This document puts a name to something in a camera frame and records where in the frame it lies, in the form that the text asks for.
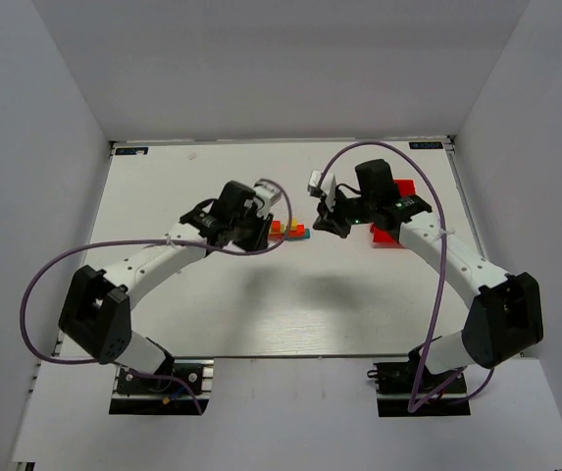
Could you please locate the left blue corner label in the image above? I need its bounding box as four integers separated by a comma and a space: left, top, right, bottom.
114, 147, 149, 156

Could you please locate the red rectangular block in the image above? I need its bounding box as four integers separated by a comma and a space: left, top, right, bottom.
288, 225, 306, 238

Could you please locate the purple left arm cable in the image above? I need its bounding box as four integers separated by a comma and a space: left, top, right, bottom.
20, 179, 294, 416

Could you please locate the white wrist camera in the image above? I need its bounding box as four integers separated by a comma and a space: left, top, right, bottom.
307, 170, 337, 211
252, 179, 281, 218

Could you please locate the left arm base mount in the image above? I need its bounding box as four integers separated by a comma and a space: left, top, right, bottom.
109, 359, 214, 416

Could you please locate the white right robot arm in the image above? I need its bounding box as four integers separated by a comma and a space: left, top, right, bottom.
308, 159, 543, 375

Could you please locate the teal long block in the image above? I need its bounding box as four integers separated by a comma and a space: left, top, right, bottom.
285, 229, 311, 240

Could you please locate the right blue corner label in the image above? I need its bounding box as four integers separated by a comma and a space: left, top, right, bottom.
409, 141, 443, 150

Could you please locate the red plastic bin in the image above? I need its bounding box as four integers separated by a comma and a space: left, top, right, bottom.
370, 179, 416, 249

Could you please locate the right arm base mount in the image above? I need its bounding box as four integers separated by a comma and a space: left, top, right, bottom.
366, 361, 471, 418

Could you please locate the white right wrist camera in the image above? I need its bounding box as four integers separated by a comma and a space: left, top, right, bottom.
307, 170, 337, 211

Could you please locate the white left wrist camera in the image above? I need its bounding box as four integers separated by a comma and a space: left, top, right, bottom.
252, 179, 281, 218

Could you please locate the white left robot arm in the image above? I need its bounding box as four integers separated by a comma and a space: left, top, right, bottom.
59, 179, 283, 381

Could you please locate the blue corner label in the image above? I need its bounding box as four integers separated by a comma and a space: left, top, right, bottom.
409, 141, 443, 150
114, 147, 149, 156

